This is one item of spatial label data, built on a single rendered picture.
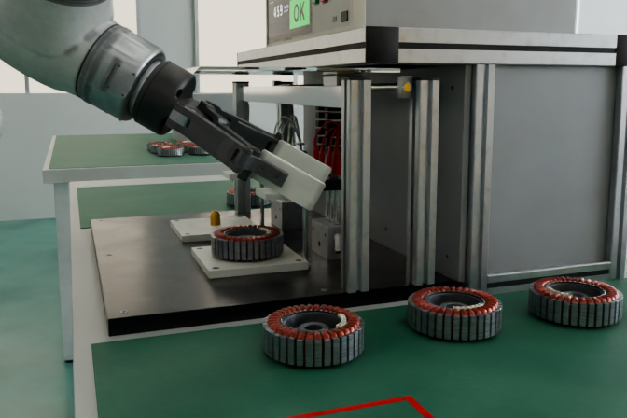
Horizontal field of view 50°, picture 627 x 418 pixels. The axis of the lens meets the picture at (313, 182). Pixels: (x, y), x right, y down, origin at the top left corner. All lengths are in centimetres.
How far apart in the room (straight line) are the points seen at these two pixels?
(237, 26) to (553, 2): 488
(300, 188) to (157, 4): 519
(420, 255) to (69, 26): 53
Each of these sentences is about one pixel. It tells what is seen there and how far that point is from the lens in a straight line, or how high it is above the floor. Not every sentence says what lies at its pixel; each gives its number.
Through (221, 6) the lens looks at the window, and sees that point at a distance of 588.
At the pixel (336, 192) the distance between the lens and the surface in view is 106.
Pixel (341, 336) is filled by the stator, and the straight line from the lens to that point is 71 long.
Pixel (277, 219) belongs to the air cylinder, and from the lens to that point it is 130.
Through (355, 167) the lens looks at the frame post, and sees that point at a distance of 87.
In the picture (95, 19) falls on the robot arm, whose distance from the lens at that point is 72.
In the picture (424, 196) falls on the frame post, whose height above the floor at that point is 89.
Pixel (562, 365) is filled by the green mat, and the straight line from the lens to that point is 77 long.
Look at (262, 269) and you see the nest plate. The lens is 99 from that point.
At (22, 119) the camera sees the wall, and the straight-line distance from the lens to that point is 573.
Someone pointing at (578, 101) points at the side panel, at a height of 102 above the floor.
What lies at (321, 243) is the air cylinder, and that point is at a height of 79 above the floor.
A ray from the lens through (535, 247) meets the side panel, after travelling 103.
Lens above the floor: 104
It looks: 8 degrees down
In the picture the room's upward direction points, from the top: straight up
